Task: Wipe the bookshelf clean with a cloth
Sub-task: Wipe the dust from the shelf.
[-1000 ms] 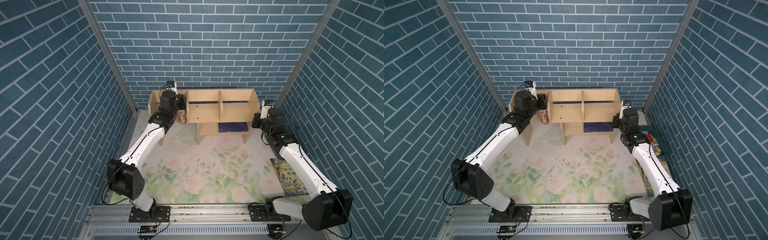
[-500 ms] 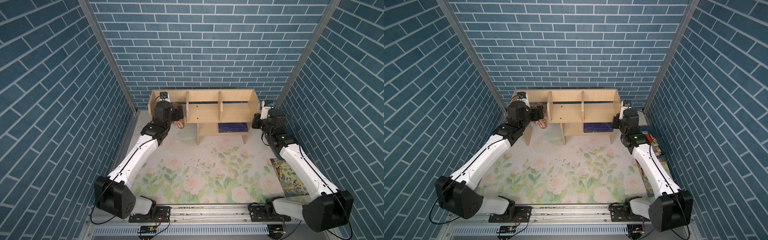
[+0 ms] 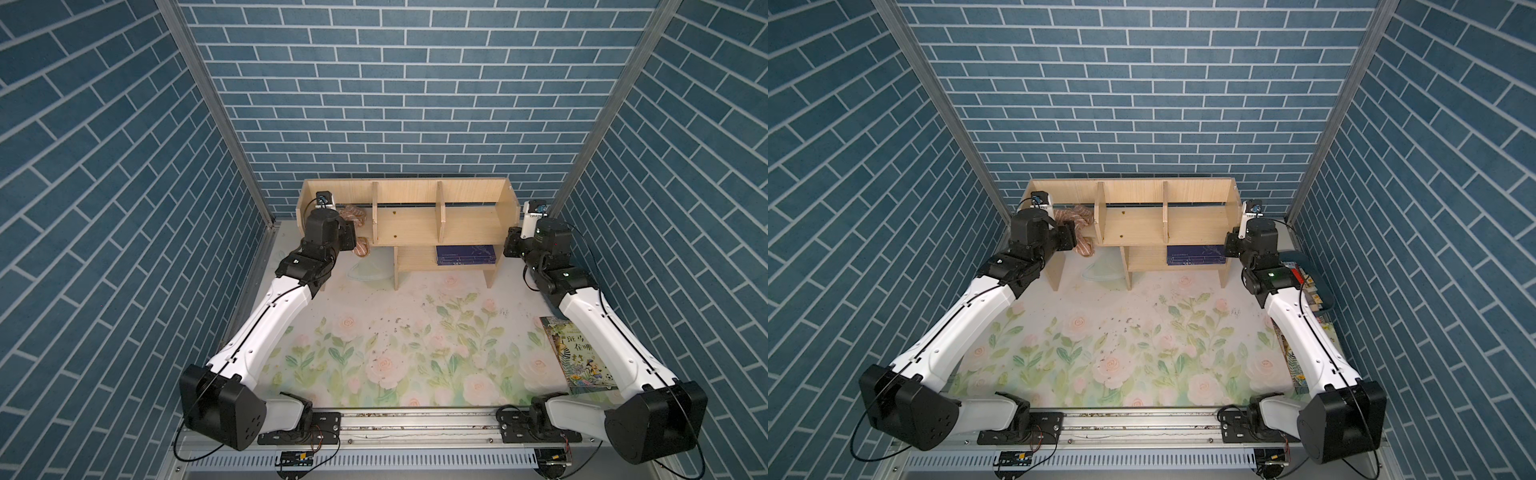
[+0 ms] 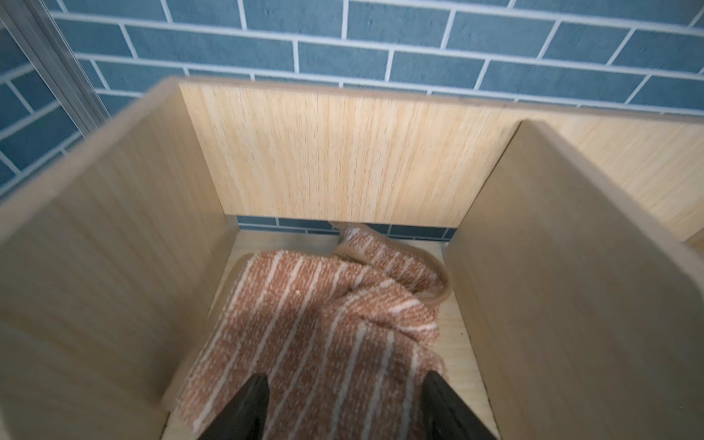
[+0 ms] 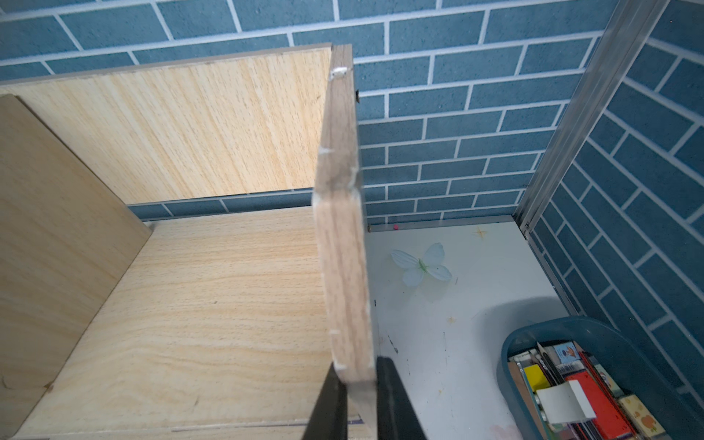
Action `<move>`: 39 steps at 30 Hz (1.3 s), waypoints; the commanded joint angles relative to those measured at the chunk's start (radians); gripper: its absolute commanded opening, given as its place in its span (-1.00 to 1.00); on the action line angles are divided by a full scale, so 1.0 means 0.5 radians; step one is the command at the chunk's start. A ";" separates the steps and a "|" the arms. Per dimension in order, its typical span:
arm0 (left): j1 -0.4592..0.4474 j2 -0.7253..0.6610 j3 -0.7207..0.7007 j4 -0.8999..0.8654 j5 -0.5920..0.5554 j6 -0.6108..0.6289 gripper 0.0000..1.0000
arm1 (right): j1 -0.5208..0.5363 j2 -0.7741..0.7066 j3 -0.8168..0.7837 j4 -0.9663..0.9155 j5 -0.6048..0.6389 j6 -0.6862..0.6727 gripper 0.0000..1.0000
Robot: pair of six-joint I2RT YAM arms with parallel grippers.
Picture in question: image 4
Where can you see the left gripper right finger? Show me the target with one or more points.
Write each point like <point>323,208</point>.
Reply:
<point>445,415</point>

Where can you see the pink striped cloth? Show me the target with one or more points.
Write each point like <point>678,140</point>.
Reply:
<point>345,340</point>

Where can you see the light wooden bookshelf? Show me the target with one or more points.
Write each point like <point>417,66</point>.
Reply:
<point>572,257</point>

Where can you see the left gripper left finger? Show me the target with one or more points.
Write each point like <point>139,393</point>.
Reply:
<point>244,417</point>

